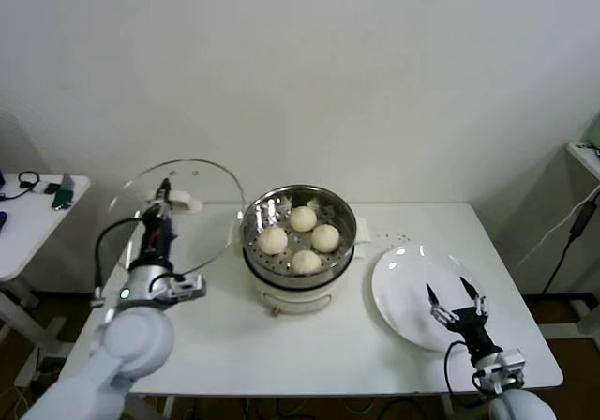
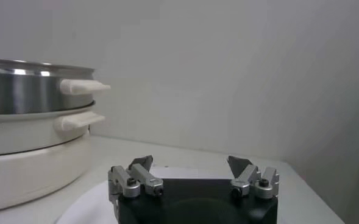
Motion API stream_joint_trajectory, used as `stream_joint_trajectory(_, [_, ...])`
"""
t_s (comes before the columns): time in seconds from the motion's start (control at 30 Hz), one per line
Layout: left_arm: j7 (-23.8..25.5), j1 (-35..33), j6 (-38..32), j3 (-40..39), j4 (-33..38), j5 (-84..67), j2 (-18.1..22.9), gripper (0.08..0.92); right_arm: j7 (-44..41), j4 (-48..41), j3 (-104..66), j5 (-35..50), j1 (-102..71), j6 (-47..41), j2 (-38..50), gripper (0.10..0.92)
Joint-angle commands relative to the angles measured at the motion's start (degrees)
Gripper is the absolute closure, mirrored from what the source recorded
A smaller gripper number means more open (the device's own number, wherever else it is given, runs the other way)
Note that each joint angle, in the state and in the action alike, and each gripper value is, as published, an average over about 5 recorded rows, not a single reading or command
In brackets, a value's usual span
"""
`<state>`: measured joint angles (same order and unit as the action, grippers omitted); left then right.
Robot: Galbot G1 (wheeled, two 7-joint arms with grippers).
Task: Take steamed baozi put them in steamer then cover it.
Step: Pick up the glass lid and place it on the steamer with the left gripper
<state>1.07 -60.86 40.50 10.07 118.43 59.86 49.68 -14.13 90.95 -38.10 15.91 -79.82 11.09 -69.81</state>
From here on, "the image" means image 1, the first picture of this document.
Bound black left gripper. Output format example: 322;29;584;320
140;178;180;265

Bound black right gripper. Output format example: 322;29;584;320
425;277;503;356

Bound glass lid with cream handle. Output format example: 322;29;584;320
106;157;247;299

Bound white steamed baozi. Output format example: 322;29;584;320
258;226;289;256
310;224;340;254
289;205;318;233
291;249;323;275

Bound stainless steel steamer basket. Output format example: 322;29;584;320
227;184;372;288

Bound white round plate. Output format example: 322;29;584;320
371;244;490;353

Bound white table leg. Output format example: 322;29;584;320
440;394;470;420

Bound white side desk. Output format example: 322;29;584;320
0;173;93;388

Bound cream electric cooker base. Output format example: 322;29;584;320
243;246;356;319

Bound white shelf board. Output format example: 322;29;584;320
565;141;600;182

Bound white floor power strip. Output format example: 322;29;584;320
27;357;67;386

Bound mint green appliance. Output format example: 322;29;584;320
585;112;600;150

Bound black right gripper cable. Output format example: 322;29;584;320
442;339;473;396

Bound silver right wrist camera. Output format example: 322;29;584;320
485;350;526;384

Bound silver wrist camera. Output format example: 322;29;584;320
167;273;208;302
485;350;526;384

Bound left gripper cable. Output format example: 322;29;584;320
92;217;152;309

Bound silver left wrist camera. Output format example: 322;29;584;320
167;273;208;302

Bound white wall cable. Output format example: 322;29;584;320
513;199;590;271

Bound white desk base frame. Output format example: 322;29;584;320
533;292;600;341

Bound black headphones with cable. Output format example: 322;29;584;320
0;170;42;201

